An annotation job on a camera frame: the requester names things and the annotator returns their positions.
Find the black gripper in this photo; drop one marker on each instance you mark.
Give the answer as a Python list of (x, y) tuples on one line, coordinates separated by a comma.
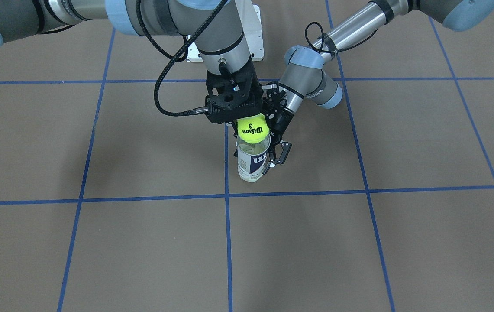
[(280, 121), (257, 89)]

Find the clear tennis ball can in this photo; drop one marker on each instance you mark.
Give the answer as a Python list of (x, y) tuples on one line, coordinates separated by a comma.
[(252, 158)]

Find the tennis ball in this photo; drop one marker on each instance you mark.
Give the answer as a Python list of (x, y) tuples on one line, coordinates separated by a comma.
[(253, 129)]

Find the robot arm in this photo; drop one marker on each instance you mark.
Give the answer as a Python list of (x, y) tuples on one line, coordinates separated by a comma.
[(305, 78), (25, 18)]

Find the brown paper table cover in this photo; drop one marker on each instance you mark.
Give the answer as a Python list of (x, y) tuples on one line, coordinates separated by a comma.
[(385, 203)]

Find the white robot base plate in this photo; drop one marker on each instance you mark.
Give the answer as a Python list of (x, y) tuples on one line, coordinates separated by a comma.
[(232, 38)]

